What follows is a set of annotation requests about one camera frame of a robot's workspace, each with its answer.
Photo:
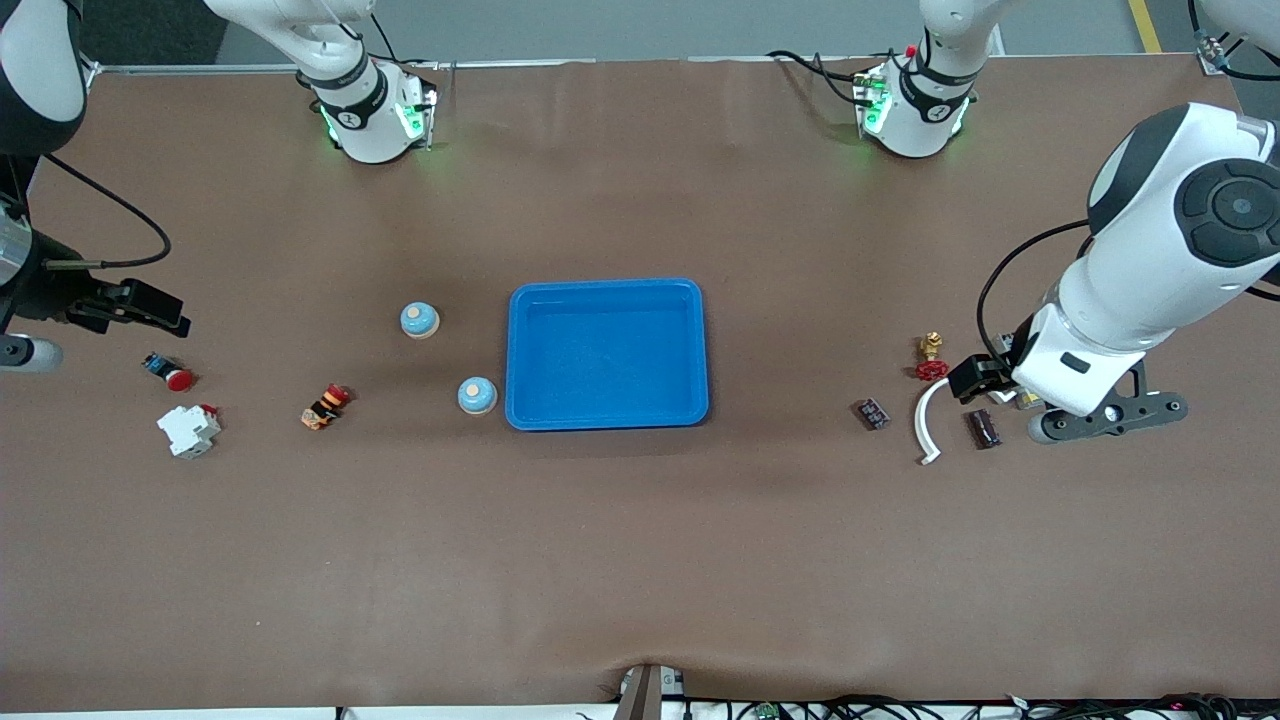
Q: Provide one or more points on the white curved plastic strip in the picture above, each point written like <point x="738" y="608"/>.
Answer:
<point x="921" y="425"/>

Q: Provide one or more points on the light blue dome bell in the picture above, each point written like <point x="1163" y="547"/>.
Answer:
<point x="419" y="318"/>
<point x="477" y="395"/>

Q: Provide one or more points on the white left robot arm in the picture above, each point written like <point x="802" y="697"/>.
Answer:
<point x="1150" y="270"/>

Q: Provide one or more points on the table edge clamp bracket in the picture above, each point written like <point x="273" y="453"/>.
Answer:
<point x="645" y="695"/>

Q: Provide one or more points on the white circuit breaker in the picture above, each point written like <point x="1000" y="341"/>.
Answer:
<point x="187" y="430"/>

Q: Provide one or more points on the blue plastic tray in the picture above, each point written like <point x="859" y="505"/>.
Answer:
<point x="600" y="360"/>

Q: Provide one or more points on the black cylindrical capacitor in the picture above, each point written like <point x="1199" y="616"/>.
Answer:
<point x="872" y="413"/>
<point x="984" y="428"/>

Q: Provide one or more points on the orange black red switch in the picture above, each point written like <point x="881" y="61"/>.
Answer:
<point x="322" y="410"/>

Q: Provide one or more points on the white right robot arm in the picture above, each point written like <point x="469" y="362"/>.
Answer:
<point x="40" y="50"/>

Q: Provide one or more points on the red mushroom push button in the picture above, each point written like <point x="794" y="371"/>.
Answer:
<point x="180" y="380"/>

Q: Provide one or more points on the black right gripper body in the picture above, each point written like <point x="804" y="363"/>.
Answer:
<point x="45" y="292"/>

